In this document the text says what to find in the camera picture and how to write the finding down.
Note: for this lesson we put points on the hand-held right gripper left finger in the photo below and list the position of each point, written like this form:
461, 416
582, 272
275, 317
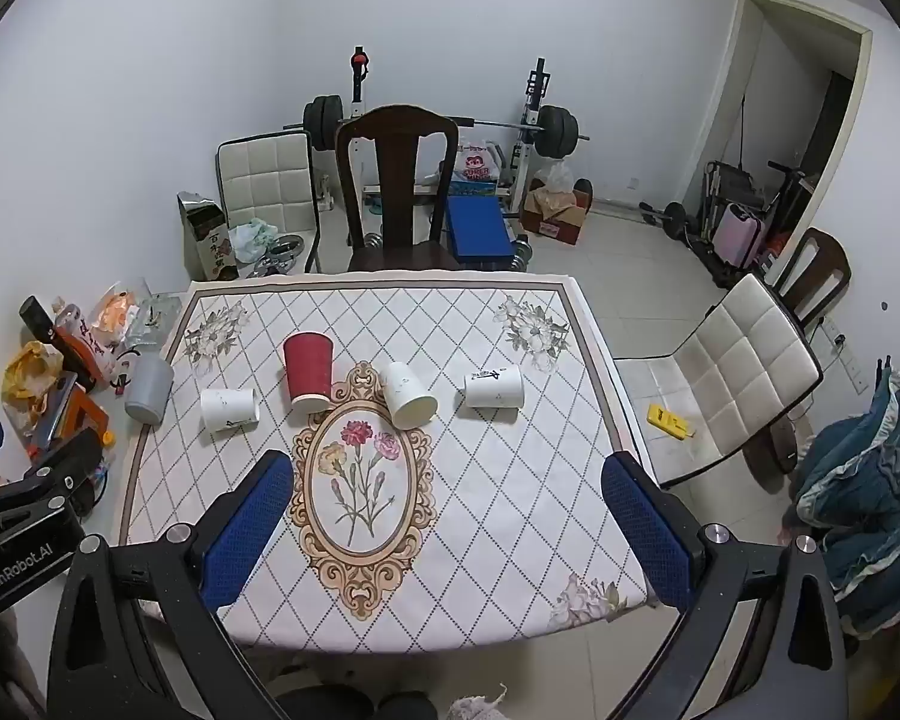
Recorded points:
249, 532

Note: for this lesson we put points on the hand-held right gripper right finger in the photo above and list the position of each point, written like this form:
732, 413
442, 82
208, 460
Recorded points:
649, 540

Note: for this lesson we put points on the grey cup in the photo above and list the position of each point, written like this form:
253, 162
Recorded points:
148, 386

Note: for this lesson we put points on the white paper cup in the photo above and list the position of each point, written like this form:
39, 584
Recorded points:
406, 394
229, 409
495, 388

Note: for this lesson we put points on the red paper cup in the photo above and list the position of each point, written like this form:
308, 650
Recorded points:
307, 367

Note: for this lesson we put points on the orange tool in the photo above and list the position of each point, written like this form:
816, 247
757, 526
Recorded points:
75, 416

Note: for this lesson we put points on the yellow plastic bag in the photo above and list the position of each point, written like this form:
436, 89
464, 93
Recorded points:
30, 375

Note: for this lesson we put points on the yellow flat packet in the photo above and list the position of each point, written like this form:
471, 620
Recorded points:
667, 420

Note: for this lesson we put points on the orange snack packet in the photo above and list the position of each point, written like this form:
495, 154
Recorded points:
116, 311

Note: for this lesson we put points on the floral printed tablecloth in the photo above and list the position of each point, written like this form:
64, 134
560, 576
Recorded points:
495, 480

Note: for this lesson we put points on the clear glass ashtray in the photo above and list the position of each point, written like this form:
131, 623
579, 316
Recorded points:
156, 319

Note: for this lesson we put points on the white padded chair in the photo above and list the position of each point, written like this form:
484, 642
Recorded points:
266, 172
735, 360

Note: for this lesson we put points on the blue quilted blanket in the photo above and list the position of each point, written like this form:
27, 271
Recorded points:
870, 480

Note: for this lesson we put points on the fuzzy pale cloth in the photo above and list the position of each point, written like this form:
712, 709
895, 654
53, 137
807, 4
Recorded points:
478, 706

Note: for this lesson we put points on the brown snack box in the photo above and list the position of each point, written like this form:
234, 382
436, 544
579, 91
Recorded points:
214, 247

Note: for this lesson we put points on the white power strip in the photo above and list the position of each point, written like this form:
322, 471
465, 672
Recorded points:
846, 352

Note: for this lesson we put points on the metal bowl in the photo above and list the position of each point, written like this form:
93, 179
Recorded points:
285, 249

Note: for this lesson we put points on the pale green plastic bag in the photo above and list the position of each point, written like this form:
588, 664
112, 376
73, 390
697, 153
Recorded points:
249, 238

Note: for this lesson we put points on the pink suitcase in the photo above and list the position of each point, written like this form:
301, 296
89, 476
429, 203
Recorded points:
739, 232

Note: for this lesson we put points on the black dumbbell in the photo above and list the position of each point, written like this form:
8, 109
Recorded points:
675, 214

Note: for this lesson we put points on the cardboard box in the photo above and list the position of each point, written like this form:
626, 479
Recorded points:
559, 221

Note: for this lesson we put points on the dark wooden chair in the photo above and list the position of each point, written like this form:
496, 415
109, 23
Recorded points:
826, 255
396, 165

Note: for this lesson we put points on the folding trolley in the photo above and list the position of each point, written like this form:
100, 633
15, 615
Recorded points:
724, 180

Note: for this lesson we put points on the clear plastic bag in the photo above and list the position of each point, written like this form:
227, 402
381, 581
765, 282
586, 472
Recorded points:
560, 176

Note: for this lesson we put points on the black scooter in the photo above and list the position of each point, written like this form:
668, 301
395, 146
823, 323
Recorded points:
791, 187

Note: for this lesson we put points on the black barbell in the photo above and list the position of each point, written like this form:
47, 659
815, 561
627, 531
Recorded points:
322, 124

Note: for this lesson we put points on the white red printed plastic bag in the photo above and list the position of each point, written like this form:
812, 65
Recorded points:
476, 161

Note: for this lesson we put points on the white squat rack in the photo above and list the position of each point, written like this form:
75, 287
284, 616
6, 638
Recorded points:
531, 127

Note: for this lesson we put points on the white door frame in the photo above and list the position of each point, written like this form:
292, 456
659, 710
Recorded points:
727, 90

